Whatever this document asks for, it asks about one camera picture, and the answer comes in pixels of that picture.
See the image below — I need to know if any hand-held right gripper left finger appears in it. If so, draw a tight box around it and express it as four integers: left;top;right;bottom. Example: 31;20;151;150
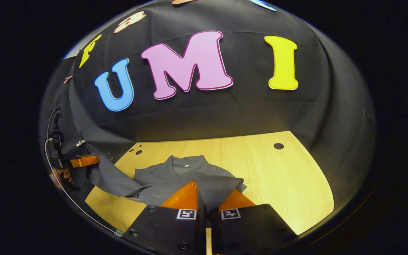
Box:
122;181;206;255

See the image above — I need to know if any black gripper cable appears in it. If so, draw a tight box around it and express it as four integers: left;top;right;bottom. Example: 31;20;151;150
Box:
47;106;62;137

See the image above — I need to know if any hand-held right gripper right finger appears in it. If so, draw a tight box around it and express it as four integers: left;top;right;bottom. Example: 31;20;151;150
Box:
210;188;298;255

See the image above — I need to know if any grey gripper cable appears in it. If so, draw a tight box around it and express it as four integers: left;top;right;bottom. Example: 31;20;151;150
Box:
44;138;123;237

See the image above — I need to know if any grey shirt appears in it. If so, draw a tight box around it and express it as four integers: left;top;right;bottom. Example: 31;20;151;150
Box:
87;155;248;213

